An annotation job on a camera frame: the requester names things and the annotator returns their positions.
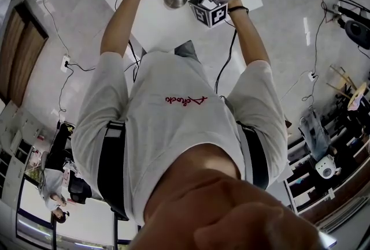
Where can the person's grey t-shirt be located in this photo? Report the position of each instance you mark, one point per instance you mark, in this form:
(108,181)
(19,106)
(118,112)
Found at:
(173,127)

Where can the black wristband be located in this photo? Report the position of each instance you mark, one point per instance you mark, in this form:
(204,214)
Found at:
(240,8)

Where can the white table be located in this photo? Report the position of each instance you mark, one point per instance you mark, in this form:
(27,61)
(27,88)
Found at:
(162,29)

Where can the person's right forearm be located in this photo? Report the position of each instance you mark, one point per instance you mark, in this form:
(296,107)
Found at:
(248,38)

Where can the white power strip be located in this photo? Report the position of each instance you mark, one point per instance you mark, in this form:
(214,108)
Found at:
(312,76)
(65,63)

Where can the brown wooden door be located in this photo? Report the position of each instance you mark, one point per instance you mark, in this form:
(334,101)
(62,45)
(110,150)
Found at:
(20,55)

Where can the person's grey trousers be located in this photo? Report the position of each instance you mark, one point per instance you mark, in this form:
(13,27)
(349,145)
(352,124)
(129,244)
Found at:
(188,51)

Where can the wooden stool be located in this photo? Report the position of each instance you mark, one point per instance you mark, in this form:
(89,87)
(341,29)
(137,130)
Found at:
(352,93)

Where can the person's left forearm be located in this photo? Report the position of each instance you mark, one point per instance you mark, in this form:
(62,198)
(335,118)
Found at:
(124,12)

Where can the black office chair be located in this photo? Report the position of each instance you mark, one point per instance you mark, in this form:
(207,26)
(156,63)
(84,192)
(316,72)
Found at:
(79,191)

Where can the person's face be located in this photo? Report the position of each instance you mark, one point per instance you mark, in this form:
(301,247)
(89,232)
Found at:
(225,208)

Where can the white round device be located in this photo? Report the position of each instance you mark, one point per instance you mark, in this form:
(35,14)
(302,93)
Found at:
(325,168)

